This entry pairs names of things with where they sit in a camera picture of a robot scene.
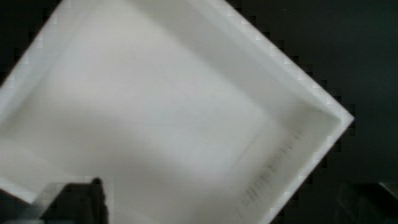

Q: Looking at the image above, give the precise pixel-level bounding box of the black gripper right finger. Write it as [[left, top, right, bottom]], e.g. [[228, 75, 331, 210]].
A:
[[335, 182, 398, 224]]

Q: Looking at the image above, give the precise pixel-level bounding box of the white front drawer box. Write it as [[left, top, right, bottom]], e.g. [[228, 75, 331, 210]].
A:
[[0, 0, 353, 224]]

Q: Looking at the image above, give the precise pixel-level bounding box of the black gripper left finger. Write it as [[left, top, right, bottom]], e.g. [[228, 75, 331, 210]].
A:
[[42, 178, 109, 224]]

